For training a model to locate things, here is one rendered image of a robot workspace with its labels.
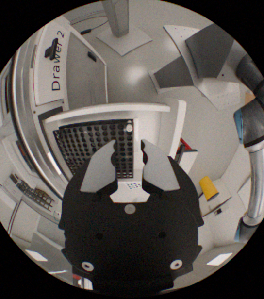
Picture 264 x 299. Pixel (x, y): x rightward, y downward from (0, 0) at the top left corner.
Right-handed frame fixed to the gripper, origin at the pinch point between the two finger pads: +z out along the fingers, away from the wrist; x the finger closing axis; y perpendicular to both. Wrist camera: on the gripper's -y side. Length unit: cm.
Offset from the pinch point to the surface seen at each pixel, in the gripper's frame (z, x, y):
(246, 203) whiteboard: -55, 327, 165
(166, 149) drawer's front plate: 6.7, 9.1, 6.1
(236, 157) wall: 81, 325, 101
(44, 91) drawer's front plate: 7.3, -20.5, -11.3
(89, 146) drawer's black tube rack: 7.6, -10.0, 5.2
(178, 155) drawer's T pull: 6.3, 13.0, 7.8
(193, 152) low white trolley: 21.5, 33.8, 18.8
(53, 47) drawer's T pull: 6.5, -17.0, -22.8
